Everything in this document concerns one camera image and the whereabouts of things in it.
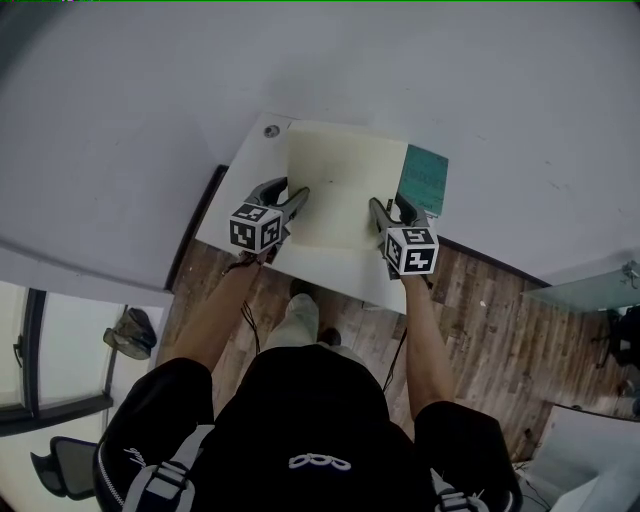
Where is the olive green bag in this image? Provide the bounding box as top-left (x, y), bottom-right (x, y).
top-left (102, 306), bottom-right (158, 361)

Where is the person's beige trouser leg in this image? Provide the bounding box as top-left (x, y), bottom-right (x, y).
top-left (263, 293), bottom-right (369, 371)

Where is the grey backpack strap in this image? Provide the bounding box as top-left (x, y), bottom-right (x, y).
top-left (122, 424), bottom-right (216, 512)
top-left (428, 467), bottom-right (501, 512)

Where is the black mesh office chair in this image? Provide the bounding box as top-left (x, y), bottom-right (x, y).
top-left (29, 435), bottom-right (104, 501)

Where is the right gripper dark cable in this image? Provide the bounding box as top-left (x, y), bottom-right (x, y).
top-left (382, 327), bottom-right (409, 394)

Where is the person's left forearm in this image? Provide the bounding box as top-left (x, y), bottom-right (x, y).
top-left (169, 258), bottom-right (262, 382)

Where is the white side table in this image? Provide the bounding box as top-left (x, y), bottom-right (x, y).
top-left (529, 403), bottom-right (640, 512)

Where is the black window frame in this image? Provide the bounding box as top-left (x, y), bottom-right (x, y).
top-left (0, 287), bottom-right (116, 439)

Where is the frosted glass door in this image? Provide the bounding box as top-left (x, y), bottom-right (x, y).
top-left (519, 263), bottom-right (640, 315)

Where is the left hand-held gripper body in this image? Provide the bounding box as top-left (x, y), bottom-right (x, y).
top-left (228, 196), bottom-right (296, 265)

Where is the gripper dark cable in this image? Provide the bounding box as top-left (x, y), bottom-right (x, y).
top-left (382, 327), bottom-right (409, 394)
top-left (222, 249), bottom-right (281, 357)

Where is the green book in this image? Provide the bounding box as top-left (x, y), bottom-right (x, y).
top-left (396, 144), bottom-right (450, 220)

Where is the person's black shirt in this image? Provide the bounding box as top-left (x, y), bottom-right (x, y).
top-left (93, 343), bottom-right (525, 512)

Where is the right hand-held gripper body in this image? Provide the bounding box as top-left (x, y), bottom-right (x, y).
top-left (377, 218), bottom-right (441, 282)

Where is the cream rectangular board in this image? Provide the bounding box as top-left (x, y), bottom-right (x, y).
top-left (285, 119), bottom-right (410, 251)

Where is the black swivel chair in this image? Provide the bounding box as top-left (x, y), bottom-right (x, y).
top-left (592, 304), bottom-right (640, 371)

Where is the person's right forearm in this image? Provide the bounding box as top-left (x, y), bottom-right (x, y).
top-left (401, 273), bottom-right (457, 417)

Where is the left gripper dark cable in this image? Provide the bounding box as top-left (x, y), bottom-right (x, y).
top-left (222, 249), bottom-right (281, 357)

